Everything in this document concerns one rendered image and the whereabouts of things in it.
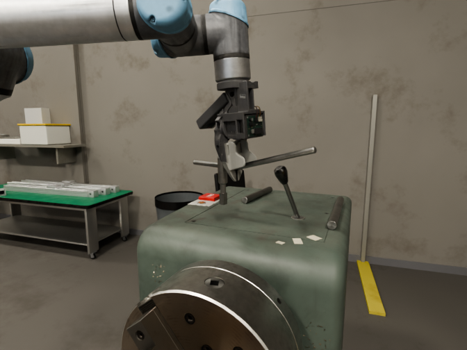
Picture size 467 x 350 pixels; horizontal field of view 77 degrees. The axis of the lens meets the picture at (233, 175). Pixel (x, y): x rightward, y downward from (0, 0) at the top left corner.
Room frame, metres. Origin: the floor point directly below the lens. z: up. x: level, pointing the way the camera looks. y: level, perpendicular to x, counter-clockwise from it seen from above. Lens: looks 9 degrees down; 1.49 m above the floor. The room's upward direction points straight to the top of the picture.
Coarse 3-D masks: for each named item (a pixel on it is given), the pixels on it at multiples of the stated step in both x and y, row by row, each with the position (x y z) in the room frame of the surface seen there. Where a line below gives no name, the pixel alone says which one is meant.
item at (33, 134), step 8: (24, 128) 3.89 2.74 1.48; (32, 128) 3.85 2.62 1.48; (40, 128) 3.81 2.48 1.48; (48, 128) 3.81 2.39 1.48; (56, 128) 3.93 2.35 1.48; (64, 128) 4.05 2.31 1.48; (24, 136) 3.89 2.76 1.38; (32, 136) 3.85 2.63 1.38; (40, 136) 3.81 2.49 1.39; (48, 136) 3.80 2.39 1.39; (56, 136) 3.92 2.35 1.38; (64, 136) 4.04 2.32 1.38; (32, 144) 3.88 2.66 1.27; (40, 144) 3.83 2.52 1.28; (48, 144) 3.80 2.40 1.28
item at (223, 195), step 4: (220, 164) 0.67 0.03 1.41; (220, 168) 0.67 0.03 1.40; (220, 172) 0.67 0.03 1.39; (224, 172) 0.67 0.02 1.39; (220, 176) 0.67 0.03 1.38; (224, 176) 0.67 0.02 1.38; (220, 180) 0.67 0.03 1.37; (224, 180) 0.67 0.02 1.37; (220, 184) 0.68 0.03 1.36; (224, 184) 0.68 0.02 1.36; (220, 188) 0.68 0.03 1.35; (224, 188) 0.68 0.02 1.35; (220, 192) 0.68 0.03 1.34; (224, 192) 0.68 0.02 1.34; (220, 196) 0.68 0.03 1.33; (224, 196) 0.68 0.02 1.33; (220, 200) 0.68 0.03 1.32; (224, 200) 0.68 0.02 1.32; (224, 204) 0.68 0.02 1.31
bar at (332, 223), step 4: (336, 200) 0.88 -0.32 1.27; (340, 200) 0.87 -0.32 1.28; (336, 204) 0.82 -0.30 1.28; (340, 204) 0.82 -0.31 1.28; (336, 208) 0.77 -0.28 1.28; (340, 208) 0.79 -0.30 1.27; (332, 212) 0.74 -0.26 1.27; (336, 212) 0.73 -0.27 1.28; (340, 212) 0.76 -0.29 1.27; (332, 216) 0.70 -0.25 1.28; (336, 216) 0.71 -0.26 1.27; (332, 220) 0.67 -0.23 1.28; (336, 220) 0.68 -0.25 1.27; (328, 224) 0.67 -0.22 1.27; (332, 224) 0.66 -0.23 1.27; (336, 224) 0.66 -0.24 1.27; (332, 228) 0.66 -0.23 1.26
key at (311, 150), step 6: (300, 150) 0.54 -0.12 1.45; (306, 150) 0.53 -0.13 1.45; (312, 150) 0.52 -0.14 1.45; (276, 156) 0.57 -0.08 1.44; (282, 156) 0.56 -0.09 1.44; (288, 156) 0.55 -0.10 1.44; (294, 156) 0.55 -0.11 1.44; (198, 162) 0.73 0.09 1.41; (204, 162) 0.71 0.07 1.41; (210, 162) 0.70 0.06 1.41; (216, 162) 0.69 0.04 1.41; (246, 162) 0.63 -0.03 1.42; (252, 162) 0.61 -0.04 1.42; (258, 162) 0.60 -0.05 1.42; (264, 162) 0.59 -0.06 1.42; (270, 162) 0.59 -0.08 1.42; (240, 168) 0.64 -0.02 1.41
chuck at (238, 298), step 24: (168, 288) 0.45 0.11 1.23; (192, 288) 0.44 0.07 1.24; (216, 288) 0.44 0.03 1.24; (240, 288) 0.46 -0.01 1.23; (168, 312) 0.44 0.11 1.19; (192, 312) 0.42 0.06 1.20; (216, 312) 0.41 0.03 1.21; (240, 312) 0.40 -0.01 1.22; (264, 312) 0.43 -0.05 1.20; (192, 336) 0.42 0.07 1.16; (216, 336) 0.41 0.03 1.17; (240, 336) 0.39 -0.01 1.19; (264, 336) 0.39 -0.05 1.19; (288, 336) 0.44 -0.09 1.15
